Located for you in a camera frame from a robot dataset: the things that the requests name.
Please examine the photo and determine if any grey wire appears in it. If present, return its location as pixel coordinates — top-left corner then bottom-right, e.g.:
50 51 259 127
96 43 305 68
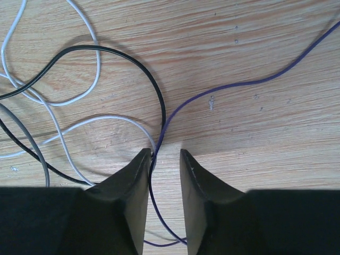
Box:
0 103 51 188

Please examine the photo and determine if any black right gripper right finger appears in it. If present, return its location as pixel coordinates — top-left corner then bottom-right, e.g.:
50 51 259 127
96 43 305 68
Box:
180 149 339 254

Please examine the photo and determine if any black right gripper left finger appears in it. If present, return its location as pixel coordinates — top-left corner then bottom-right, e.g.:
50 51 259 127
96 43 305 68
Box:
1 149 151 254

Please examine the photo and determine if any white wire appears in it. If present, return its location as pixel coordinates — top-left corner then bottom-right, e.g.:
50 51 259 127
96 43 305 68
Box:
0 0 157 186

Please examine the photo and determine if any purple wire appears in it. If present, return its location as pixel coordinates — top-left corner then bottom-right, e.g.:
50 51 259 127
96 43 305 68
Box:
143 20 340 248

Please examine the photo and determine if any black wire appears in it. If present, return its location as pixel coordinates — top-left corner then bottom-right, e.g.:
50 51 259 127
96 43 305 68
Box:
0 45 167 186

